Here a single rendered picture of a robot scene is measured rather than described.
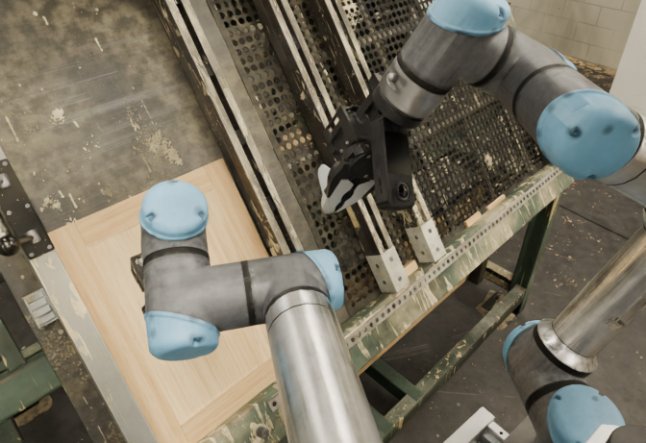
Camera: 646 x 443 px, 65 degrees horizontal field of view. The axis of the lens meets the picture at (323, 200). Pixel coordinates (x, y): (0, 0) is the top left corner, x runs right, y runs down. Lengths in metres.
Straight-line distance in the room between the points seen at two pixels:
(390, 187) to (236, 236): 0.74
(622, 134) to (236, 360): 1.03
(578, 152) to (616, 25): 5.85
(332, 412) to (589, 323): 0.62
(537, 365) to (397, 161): 0.52
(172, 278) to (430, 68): 0.36
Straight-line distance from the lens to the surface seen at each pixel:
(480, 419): 1.24
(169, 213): 0.59
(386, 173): 0.61
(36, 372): 1.25
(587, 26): 6.46
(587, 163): 0.51
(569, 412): 0.96
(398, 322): 1.57
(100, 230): 1.20
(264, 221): 1.30
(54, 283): 1.16
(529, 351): 1.02
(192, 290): 0.57
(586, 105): 0.51
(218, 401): 1.31
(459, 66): 0.59
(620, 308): 0.95
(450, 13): 0.57
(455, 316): 2.78
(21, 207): 1.16
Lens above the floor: 2.01
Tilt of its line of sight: 35 degrees down
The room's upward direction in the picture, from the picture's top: straight up
